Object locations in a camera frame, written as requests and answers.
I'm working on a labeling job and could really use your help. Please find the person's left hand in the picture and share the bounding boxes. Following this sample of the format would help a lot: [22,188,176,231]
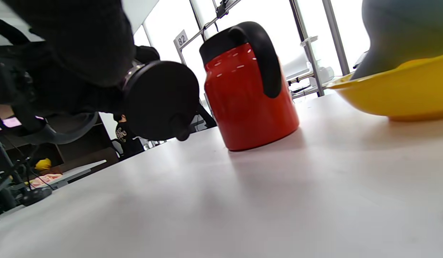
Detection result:
[0,0,161,119]

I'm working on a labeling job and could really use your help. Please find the black kettle lid with strainer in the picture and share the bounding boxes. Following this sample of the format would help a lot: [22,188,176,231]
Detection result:
[122,60,201,142]

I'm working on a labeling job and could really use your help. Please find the orange hot water kettle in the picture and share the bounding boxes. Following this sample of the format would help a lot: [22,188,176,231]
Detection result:
[199,21,300,151]

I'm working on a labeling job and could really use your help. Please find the blue plastic funnel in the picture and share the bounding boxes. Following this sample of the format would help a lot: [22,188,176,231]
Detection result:
[351,0,443,80]

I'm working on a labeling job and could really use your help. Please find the yellow plastic bowl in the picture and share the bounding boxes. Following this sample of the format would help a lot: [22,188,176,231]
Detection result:
[327,53,443,121]

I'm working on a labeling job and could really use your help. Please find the black hand tracking controller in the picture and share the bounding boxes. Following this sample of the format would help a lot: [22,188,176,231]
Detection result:
[14,112,99,146]

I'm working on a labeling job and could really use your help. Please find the white number tag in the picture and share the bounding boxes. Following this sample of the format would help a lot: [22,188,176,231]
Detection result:
[173,29,189,50]

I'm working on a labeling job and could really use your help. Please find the white side desk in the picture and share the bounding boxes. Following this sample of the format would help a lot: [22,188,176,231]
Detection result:
[28,159,107,190]

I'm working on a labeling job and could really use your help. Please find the aluminium frame post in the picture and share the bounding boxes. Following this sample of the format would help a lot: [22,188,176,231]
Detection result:
[321,0,352,76]
[290,0,324,97]

